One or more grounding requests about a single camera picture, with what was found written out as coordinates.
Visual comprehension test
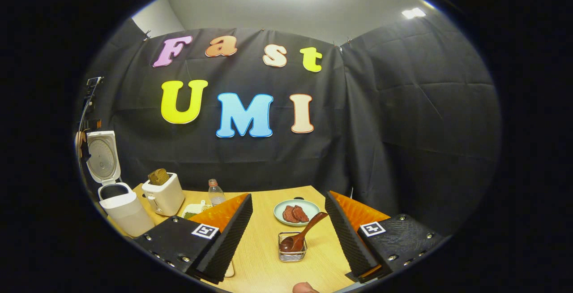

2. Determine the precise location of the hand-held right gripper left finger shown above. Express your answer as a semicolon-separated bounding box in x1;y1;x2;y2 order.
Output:
133;193;253;284

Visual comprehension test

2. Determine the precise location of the white rice cooker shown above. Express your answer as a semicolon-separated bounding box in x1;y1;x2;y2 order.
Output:
85;130;155;238

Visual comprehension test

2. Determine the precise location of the clear plastic water bottle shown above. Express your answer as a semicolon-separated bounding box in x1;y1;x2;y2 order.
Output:
208;179;226;207

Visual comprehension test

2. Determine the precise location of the metal wire chopstick holder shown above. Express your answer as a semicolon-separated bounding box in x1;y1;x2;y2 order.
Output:
278;232;308;263

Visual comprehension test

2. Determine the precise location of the dark wooden spoon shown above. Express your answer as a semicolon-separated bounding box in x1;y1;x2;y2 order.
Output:
280;211;329;253

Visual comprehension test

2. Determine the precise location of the white toaster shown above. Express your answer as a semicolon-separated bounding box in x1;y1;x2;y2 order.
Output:
141;172;185;217

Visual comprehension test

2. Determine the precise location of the pale green plate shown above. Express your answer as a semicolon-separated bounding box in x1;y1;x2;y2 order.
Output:
274;199;321;227

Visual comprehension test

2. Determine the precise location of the white divided bean dish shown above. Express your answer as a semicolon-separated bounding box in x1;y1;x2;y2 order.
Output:
181;200;211;219

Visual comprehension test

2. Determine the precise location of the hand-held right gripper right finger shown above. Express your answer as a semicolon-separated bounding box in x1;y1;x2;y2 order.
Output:
325;190;444;283

